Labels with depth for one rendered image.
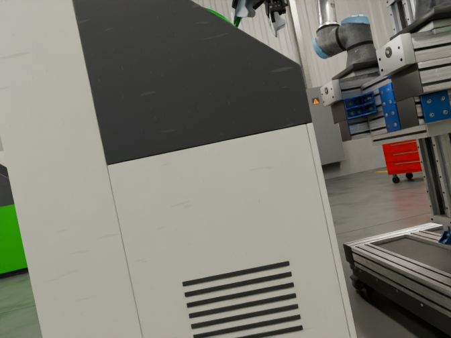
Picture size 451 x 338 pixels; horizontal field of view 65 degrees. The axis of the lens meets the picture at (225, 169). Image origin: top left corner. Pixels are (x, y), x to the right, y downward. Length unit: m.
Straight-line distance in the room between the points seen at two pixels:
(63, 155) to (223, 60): 0.52
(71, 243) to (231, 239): 0.45
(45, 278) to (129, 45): 0.69
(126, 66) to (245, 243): 0.59
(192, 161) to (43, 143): 0.42
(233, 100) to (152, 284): 0.56
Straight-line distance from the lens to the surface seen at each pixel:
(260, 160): 0.97
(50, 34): 1.15
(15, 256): 4.76
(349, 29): 1.77
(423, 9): 1.33
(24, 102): 1.15
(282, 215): 0.98
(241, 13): 1.24
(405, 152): 5.42
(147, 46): 1.05
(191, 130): 0.98
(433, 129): 1.36
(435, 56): 1.24
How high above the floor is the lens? 0.72
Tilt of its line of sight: level
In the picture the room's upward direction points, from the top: 12 degrees counter-clockwise
